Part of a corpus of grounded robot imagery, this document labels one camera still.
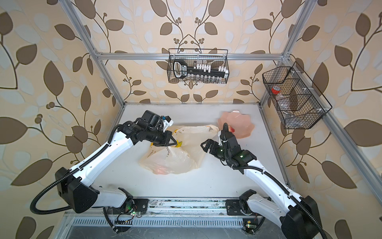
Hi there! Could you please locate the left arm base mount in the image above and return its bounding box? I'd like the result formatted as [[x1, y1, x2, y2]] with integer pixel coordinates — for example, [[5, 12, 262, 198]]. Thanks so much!
[[108, 198, 149, 215]]

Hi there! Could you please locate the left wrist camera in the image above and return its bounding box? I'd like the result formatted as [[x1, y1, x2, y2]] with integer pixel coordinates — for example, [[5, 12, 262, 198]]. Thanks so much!
[[162, 116, 174, 131]]

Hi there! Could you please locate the banana print plastic bag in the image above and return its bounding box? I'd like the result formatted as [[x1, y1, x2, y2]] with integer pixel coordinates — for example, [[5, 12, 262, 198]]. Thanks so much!
[[139, 124, 219, 174]]

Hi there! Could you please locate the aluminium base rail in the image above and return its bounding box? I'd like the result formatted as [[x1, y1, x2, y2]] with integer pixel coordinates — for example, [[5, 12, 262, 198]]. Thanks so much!
[[64, 197, 311, 219]]

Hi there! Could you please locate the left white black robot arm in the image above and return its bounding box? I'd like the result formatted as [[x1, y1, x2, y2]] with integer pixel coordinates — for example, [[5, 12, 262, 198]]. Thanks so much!
[[29, 110, 177, 215]]

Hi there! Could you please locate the black white tool set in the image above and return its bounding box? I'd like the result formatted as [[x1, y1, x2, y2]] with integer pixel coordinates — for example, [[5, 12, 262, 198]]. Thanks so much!
[[172, 59, 229, 79]]

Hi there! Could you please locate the pink wavy fruit plate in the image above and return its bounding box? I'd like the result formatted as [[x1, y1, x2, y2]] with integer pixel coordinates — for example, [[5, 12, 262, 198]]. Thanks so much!
[[217, 110, 255, 139]]

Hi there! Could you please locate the black wire basket centre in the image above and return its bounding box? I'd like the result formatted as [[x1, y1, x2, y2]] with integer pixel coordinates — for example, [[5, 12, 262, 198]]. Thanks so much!
[[167, 47, 230, 84]]

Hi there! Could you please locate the black wire basket right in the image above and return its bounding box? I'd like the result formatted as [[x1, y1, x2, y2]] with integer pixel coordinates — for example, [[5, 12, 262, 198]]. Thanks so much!
[[262, 62, 332, 129]]

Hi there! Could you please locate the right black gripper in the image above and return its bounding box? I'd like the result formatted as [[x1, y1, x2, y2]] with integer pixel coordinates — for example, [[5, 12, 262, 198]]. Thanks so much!
[[201, 138, 231, 160]]

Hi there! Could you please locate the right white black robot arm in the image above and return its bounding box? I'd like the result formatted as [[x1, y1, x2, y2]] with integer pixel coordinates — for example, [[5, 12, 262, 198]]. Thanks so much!
[[201, 139, 328, 239]]

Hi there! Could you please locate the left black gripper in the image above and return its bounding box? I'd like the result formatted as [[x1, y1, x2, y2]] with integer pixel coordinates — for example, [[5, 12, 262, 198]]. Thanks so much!
[[145, 127, 179, 145]]

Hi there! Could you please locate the black wire basket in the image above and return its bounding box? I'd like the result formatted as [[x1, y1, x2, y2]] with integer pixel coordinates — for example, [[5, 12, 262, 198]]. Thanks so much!
[[167, 47, 230, 84], [262, 62, 332, 129]]

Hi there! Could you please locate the clear bottle red cap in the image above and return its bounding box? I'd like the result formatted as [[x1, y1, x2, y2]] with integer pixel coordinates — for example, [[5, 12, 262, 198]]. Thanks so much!
[[271, 85, 298, 121]]

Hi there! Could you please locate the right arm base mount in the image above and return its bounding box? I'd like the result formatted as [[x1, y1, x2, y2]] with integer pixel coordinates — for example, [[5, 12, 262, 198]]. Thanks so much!
[[225, 199, 245, 216]]

